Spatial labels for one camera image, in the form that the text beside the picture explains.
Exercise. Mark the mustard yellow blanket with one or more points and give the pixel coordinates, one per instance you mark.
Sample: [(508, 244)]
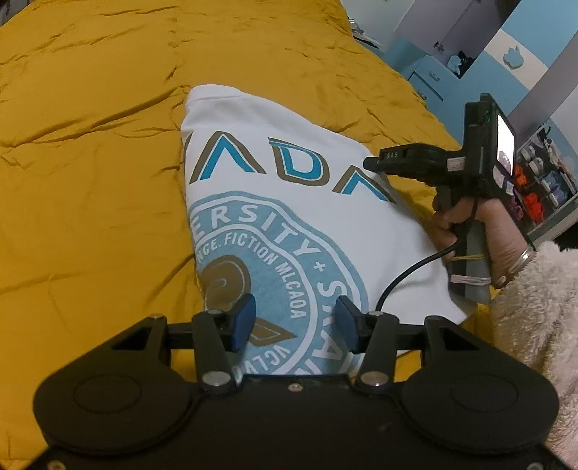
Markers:
[(90, 158)]

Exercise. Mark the pale apple wall decal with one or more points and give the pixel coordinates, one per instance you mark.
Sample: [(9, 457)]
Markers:
[(512, 55)]

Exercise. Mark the person's right hand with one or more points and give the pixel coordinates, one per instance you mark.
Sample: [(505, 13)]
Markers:
[(501, 235)]

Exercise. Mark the white t-shirt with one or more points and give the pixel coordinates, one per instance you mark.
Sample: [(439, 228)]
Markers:
[(271, 135)]

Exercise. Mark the blue and lavender cabinet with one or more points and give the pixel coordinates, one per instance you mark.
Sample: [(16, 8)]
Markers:
[(429, 72)]

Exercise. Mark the shelf of small colourful figures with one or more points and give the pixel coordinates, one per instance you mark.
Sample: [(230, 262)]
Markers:
[(533, 199)]

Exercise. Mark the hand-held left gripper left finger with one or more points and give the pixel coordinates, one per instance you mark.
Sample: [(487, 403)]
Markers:
[(241, 323)]

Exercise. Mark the blue stuffed toy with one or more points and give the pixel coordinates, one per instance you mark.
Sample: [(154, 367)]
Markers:
[(458, 63)]

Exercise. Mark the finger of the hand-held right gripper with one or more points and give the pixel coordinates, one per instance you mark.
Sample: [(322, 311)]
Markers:
[(375, 163)]

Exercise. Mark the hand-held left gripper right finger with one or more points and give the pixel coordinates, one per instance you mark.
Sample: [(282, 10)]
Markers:
[(345, 325)]

